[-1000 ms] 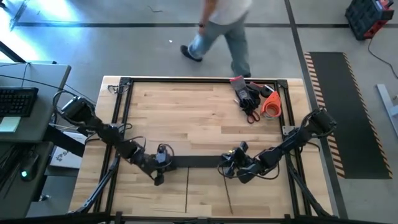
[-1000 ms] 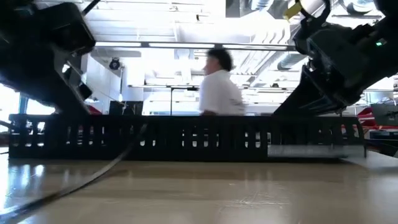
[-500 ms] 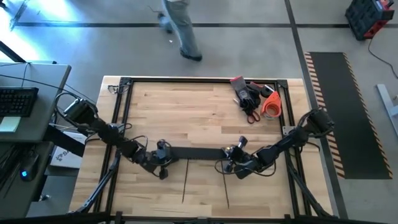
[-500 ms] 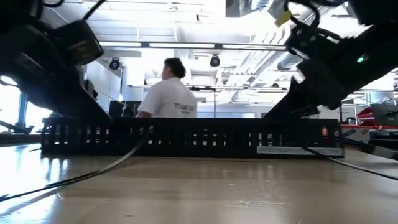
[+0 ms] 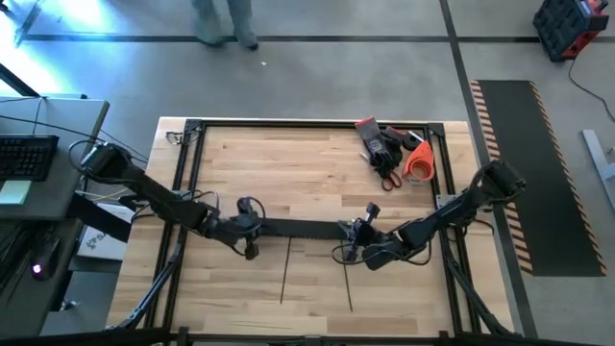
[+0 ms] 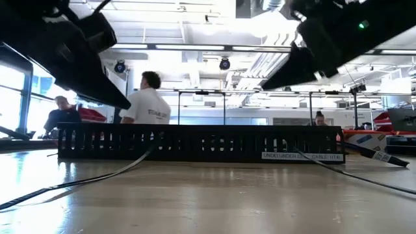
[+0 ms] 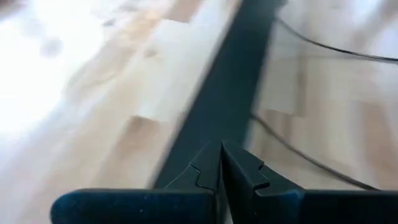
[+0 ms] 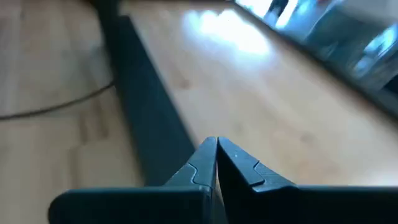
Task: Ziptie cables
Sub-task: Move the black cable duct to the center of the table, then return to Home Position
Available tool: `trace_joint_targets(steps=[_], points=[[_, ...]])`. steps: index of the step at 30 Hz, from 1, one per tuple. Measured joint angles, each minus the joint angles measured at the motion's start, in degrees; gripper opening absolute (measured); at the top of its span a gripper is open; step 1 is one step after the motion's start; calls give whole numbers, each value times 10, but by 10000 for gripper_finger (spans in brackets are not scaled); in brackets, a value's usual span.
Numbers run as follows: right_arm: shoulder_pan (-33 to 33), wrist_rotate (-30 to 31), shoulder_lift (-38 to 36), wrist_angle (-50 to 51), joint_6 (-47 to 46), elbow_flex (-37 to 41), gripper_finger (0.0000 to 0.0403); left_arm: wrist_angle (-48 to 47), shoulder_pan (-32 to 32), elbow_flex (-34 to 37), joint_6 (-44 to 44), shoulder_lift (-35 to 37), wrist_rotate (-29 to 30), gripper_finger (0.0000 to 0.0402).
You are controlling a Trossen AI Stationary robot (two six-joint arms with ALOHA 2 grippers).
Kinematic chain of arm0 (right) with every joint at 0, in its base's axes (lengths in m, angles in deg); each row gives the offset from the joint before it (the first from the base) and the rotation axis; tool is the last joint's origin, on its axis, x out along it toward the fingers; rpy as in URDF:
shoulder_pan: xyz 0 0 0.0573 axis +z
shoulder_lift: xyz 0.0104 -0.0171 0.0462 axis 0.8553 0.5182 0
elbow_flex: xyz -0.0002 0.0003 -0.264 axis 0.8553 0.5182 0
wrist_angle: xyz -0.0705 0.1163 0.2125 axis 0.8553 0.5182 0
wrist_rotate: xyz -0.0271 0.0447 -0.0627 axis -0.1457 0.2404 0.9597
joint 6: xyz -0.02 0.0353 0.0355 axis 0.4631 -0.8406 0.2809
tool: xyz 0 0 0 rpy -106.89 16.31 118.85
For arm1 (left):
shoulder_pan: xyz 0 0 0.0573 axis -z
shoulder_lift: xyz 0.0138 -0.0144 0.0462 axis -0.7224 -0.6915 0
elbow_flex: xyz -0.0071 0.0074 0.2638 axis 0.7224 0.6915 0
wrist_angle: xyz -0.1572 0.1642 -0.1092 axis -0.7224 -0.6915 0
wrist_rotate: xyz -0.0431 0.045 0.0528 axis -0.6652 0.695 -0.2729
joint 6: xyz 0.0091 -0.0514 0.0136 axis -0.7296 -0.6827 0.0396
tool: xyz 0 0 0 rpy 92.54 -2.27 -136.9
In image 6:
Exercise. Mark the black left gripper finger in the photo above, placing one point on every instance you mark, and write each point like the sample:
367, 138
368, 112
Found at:
94, 87

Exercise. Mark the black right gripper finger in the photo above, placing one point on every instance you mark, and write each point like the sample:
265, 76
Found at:
299, 70

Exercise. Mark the black duct cover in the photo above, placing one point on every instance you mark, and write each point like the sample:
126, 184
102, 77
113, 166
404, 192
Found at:
364, 151

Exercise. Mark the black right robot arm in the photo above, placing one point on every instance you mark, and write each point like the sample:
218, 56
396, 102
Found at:
406, 9

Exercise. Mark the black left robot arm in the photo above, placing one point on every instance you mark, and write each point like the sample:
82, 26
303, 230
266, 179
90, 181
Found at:
26, 8

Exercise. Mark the red storage case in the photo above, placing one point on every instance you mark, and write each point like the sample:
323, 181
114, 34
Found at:
92, 115

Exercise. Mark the person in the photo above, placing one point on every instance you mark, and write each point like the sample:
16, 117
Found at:
320, 119
148, 104
61, 115

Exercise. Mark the black round overhead camera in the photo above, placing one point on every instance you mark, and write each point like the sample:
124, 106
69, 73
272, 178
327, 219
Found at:
119, 67
224, 63

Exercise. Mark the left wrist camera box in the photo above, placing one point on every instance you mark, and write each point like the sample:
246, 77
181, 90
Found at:
97, 32

